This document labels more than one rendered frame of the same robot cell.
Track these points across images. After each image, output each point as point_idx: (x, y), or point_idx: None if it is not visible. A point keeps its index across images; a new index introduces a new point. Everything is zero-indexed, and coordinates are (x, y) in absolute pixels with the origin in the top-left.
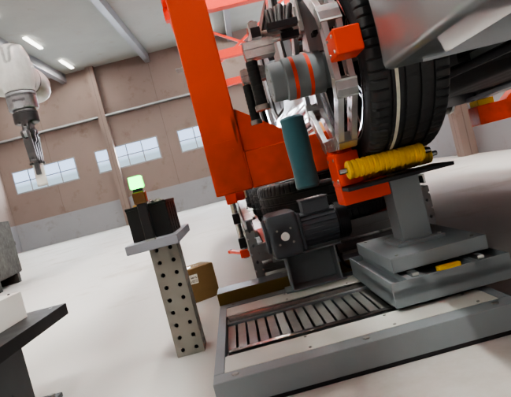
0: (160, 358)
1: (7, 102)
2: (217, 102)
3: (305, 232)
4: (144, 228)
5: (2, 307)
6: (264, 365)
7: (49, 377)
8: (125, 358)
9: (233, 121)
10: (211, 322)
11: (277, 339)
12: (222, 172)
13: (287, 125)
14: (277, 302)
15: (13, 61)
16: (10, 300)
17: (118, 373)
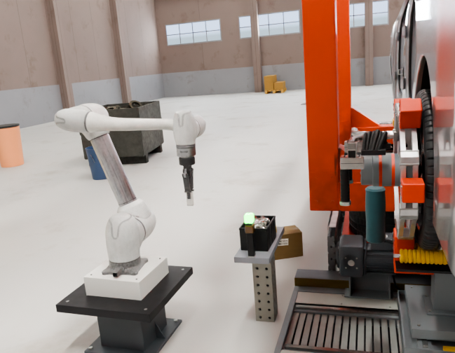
0: (245, 315)
1: (177, 150)
2: (327, 141)
3: (368, 263)
4: (248, 248)
5: (155, 271)
6: None
7: (175, 298)
8: (223, 302)
9: (336, 158)
10: (287, 291)
11: (317, 349)
12: (318, 194)
13: (369, 195)
14: (334, 305)
15: (184, 126)
16: (160, 265)
17: (216, 316)
